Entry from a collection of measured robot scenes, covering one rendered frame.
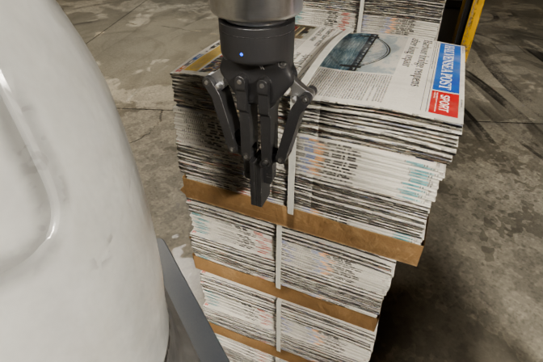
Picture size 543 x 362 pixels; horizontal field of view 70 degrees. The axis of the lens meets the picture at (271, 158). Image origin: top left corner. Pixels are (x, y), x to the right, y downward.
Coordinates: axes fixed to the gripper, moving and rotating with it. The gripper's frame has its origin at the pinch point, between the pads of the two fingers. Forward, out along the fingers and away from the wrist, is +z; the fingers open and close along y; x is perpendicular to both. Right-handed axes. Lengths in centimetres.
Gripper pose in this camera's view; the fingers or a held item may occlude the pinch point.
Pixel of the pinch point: (260, 178)
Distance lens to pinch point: 49.3
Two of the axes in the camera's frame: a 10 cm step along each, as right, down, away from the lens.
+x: -3.7, 5.4, -7.6
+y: -9.3, -2.2, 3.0
